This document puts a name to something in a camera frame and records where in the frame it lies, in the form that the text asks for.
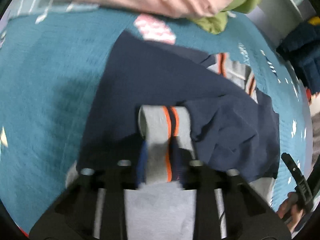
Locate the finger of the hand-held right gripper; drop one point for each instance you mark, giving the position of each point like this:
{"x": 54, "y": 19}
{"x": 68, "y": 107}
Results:
{"x": 296, "y": 173}

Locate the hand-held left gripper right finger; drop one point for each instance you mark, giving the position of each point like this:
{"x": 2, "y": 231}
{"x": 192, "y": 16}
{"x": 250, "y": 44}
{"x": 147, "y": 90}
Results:
{"x": 178, "y": 166}

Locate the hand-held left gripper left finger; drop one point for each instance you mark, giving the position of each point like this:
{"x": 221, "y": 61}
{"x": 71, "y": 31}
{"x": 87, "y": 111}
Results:
{"x": 140, "y": 163}

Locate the navy grey orange-striped shirt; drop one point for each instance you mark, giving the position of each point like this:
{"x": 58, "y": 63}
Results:
{"x": 155, "y": 77}

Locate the person's right hand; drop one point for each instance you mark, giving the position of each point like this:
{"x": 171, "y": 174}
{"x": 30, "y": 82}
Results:
{"x": 285, "y": 208}

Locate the teal printed blanket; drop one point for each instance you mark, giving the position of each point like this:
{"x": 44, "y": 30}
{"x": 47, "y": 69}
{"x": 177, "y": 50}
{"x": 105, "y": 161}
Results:
{"x": 47, "y": 85}

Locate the dark blue cloth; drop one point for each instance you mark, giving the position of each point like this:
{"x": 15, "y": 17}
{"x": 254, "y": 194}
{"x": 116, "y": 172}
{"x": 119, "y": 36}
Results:
{"x": 303, "y": 47}

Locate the green cloth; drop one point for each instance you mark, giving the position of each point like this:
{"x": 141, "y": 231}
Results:
{"x": 217, "y": 22}

